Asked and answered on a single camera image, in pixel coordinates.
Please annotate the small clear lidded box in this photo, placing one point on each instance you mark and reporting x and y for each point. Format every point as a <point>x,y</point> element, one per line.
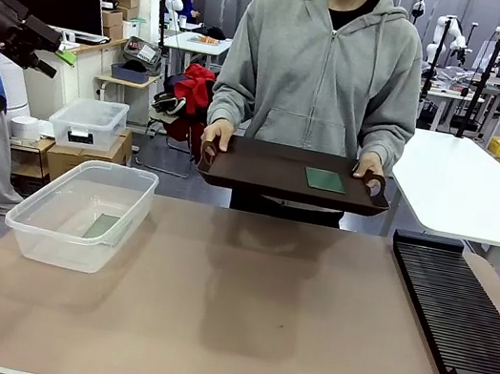
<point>87,122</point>

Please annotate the black tripod stand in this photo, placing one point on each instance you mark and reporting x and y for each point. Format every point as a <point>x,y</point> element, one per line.
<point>483,87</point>

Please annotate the large white table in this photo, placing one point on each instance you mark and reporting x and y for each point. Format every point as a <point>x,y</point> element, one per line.
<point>462,190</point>

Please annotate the person's left forearm grey sleeve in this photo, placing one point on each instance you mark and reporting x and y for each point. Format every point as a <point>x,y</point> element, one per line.
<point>387,138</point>

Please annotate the black slotted PCB rack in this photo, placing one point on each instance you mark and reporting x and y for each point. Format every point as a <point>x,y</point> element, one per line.
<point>460,311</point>

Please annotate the small wooden side table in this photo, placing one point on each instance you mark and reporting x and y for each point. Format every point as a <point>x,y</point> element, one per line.
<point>124,87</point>

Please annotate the green square PCB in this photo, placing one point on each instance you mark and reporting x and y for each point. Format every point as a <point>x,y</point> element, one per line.
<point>326,180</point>
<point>102,226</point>

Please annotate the white air purifier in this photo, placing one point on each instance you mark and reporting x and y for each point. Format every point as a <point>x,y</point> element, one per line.
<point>11,82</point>

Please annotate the red jacket on chair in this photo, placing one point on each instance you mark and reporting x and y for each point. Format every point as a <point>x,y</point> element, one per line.
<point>195,87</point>

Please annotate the clear plastic bin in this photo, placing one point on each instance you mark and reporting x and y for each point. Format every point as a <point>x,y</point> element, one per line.
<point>80,215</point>

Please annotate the person's right hand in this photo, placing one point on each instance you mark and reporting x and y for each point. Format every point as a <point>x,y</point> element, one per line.
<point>218,133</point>

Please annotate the person's left hand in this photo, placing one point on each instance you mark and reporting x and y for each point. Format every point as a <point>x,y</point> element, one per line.
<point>370,164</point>

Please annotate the dark brown serving tray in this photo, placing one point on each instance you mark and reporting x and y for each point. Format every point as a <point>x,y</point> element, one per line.
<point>271,176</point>

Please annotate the person's right forearm grey sleeve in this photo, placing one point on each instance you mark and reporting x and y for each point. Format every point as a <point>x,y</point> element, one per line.
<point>225,105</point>

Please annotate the white background table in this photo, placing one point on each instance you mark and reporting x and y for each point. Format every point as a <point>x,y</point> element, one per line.
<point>195,44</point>

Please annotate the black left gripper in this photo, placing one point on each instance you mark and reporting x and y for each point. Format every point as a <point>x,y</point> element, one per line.
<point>15,32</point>

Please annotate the white cabinet desk wood top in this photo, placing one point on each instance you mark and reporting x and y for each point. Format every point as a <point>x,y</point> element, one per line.
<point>70,78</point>

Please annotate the dark grey tray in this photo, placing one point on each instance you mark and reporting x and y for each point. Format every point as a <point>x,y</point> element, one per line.
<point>129,74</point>

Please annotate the person in grey hoodie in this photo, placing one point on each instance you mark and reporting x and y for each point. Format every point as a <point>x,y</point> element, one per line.
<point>318,73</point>

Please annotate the small white cylinder device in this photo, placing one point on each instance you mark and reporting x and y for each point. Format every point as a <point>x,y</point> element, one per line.
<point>23,127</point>

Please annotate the large brown cardboard box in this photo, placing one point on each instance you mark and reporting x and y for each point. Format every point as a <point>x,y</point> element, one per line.
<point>95,159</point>

